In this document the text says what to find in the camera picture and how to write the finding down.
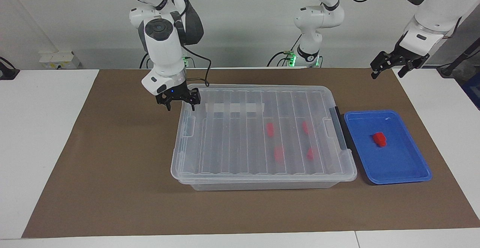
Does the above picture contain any white power strip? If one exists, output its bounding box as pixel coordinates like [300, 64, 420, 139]
[38, 51, 81, 70]

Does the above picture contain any clear plastic lidded bin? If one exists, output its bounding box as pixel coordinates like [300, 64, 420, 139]
[170, 84, 358, 184]

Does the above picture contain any clear plastic storage box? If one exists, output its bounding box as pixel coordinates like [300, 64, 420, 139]
[178, 85, 354, 192]

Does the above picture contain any black stand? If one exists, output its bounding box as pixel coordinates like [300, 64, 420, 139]
[0, 56, 20, 81]
[437, 37, 480, 78]

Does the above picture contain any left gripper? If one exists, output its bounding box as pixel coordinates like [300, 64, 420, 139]
[370, 39, 431, 80]

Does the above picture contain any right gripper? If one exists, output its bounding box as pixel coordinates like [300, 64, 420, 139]
[156, 82, 202, 112]

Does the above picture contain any blue plastic tray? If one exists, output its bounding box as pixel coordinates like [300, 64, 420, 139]
[343, 110, 433, 185]

